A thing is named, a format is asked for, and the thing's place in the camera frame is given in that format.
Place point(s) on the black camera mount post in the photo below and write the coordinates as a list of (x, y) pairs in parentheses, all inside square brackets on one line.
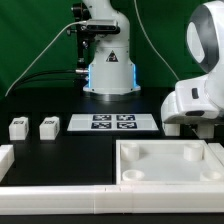
[(80, 13)]

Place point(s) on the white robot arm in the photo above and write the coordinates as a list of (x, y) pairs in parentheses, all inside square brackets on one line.
[(112, 73)]

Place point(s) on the white marker tag board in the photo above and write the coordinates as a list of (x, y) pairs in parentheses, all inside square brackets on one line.
[(112, 122)]

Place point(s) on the white front fence rail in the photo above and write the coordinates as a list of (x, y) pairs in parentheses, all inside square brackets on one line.
[(112, 199)]

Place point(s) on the white left fence block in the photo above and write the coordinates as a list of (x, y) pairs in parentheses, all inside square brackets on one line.
[(6, 159)]

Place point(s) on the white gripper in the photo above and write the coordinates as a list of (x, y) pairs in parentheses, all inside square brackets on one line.
[(189, 104)]

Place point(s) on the white square tabletop tray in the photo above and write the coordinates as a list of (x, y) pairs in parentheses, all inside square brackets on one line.
[(167, 162)]

